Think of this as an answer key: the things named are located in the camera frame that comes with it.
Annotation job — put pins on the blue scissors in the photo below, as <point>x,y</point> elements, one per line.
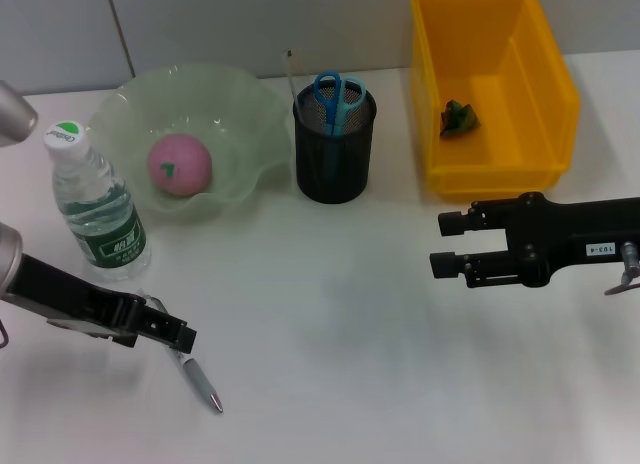
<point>330,104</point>

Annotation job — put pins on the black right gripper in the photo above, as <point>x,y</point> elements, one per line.
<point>575,229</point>

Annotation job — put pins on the clear water bottle green label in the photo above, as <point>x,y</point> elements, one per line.
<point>100,209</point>

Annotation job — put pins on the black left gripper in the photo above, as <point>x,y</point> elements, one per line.
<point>65,294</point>

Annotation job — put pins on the pink peach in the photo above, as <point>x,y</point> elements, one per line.
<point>180,165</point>

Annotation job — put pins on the pale green glass fruit plate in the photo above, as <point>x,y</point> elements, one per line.
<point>240,134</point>

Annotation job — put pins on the clear plastic ruler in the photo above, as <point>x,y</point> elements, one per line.
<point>291,74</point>

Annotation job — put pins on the yellow plastic bin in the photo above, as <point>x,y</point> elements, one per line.
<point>490,109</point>

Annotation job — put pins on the green plastic wrapper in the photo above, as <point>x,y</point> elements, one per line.
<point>460,119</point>

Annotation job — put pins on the black mesh pen holder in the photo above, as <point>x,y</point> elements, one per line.
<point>350,154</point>

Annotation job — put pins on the silver ballpoint pen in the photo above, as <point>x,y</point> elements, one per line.
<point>197,379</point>

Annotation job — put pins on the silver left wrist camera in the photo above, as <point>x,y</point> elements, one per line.
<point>12,116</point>

